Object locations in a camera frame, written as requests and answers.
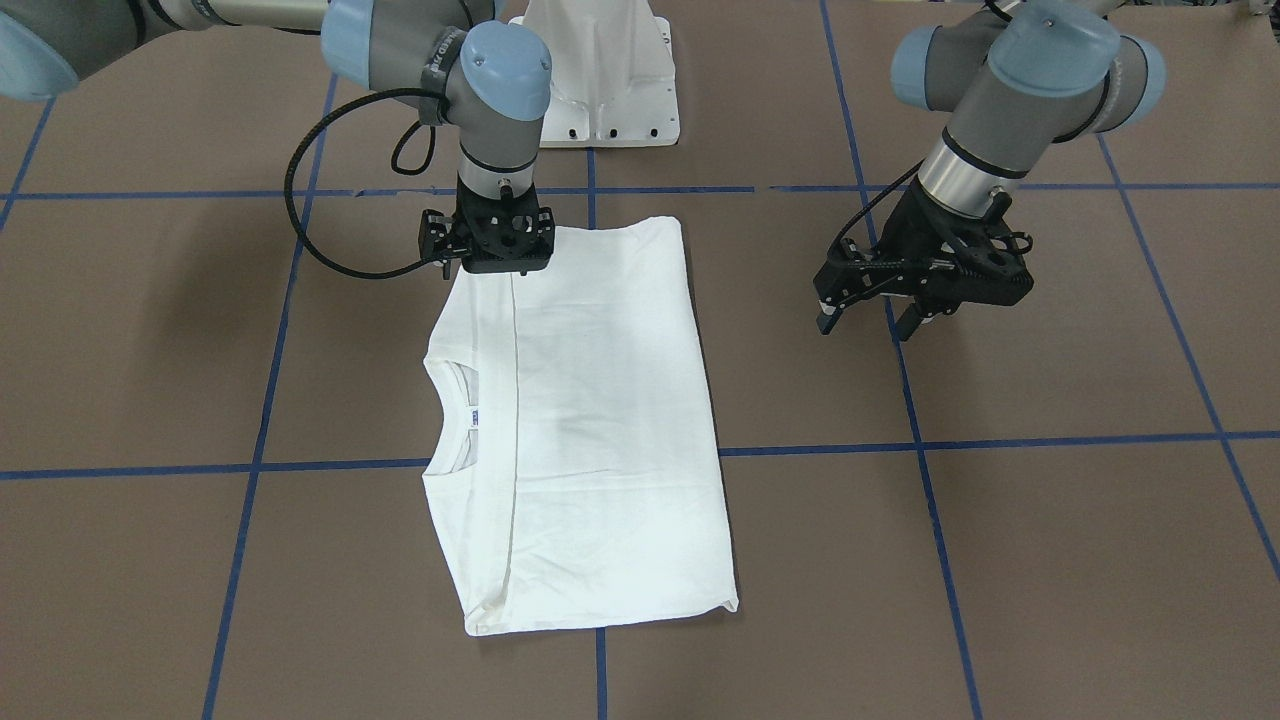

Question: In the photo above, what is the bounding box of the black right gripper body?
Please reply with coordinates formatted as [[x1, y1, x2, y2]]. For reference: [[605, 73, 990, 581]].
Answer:
[[419, 181, 556, 274]]

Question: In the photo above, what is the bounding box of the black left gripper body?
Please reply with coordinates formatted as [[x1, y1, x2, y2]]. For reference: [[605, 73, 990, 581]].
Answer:
[[814, 182, 1034, 318]]

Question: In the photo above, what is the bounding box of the white long-sleeve printed shirt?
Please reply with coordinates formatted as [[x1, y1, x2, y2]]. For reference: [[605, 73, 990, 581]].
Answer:
[[422, 217, 739, 637]]

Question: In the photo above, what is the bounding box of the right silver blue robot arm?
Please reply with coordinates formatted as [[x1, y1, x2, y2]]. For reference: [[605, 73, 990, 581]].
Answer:
[[1, 1, 556, 274]]

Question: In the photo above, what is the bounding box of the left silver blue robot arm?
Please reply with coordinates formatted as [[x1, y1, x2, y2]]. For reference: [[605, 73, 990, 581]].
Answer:
[[813, 1, 1169, 341]]

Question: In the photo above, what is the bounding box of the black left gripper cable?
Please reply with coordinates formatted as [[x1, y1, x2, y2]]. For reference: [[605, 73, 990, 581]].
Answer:
[[836, 160, 925, 263]]

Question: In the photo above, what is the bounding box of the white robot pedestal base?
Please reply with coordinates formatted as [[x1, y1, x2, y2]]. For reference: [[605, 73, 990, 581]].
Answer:
[[512, 1, 681, 149]]

